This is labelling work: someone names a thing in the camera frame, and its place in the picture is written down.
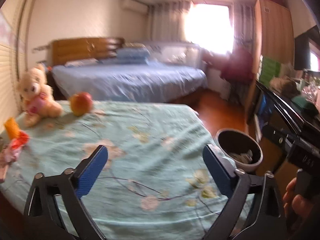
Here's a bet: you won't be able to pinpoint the wooden headboard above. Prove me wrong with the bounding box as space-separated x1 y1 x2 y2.
51 37 125 66

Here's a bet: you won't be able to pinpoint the yellow foam fruit net left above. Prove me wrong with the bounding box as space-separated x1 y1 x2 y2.
4 118 21 140

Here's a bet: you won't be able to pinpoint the grey curtains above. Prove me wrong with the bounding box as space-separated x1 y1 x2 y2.
148 0 255 55

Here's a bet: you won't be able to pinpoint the person's right hand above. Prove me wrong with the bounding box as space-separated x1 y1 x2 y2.
283 177 319 220

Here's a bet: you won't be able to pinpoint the blue folded pillows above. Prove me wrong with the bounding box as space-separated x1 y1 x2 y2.
116 42 150 64

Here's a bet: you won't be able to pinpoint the red yellow apple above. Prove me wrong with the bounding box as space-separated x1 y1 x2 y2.
69 92 93 116

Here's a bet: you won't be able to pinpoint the white bed guard rail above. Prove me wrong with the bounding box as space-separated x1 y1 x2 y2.
143 41 205 71

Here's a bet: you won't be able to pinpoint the red white 1928 carton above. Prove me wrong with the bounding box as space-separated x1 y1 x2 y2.
229 150 253 164

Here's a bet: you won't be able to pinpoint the large bed blue cover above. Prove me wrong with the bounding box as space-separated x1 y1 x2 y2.
52 62 207 103

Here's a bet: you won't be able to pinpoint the white air conditioner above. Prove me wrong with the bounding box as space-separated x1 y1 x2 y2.
121 0 149 15

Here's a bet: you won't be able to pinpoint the round black trash bin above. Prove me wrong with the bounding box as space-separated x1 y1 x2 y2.
215 128 263 173

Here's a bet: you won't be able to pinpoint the green boxes stack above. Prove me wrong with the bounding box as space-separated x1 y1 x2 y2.
257 55 281 87

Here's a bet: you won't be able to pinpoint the brown plush toy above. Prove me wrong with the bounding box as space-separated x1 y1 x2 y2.
270 76 300 99

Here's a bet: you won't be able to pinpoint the light green floral bedsheet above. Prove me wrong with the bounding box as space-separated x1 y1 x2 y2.
1 101 227 239

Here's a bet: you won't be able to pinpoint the cream teddy bear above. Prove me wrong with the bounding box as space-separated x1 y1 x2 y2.
17 64 63 127

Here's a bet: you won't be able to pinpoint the wardrobe sliding door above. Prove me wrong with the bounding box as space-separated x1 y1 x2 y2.
1 0 34 130

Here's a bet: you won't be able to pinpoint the dark red hanging jacket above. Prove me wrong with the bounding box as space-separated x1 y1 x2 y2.
220 46 254 84

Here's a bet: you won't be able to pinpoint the black glossy tv cabinet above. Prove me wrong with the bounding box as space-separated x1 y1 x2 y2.
246 80 320 176

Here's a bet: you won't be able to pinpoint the television screen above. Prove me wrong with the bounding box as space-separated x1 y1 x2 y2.
294 25 319 70

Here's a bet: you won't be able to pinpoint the red orange plastic wrapper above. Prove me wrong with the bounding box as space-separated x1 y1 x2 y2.
2 131 30 163

